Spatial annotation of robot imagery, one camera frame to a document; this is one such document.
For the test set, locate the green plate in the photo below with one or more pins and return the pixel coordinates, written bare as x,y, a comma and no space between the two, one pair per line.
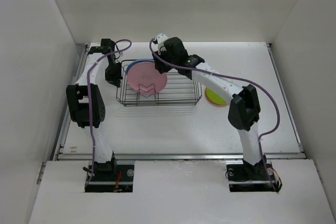
215,98

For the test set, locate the blue plate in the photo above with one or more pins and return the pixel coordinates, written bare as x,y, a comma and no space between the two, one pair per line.
137,62

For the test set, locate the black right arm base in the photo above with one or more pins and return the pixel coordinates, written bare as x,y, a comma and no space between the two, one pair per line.
244,177

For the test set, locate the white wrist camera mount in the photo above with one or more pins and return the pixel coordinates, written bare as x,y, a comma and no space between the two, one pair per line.
159,40

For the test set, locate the grey wire dish rack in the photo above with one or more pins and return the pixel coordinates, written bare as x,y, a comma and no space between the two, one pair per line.
179,90

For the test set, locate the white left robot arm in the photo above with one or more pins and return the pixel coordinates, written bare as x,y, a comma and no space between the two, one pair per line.
85,102

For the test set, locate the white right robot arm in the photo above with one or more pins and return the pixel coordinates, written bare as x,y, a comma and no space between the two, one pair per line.
243,101

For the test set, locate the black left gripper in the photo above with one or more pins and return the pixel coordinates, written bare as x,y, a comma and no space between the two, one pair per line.
115,80

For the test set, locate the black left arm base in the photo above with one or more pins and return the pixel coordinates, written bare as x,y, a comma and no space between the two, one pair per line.
109,177

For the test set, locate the orange plate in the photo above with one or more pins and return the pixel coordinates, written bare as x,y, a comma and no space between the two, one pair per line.
218,105

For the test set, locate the pink plate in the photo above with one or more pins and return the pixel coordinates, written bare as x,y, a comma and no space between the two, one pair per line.
143,78

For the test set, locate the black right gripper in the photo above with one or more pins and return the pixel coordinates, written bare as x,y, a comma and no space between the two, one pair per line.
160,67

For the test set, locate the white foam board panel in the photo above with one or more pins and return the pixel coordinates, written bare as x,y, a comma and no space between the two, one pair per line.
181,192

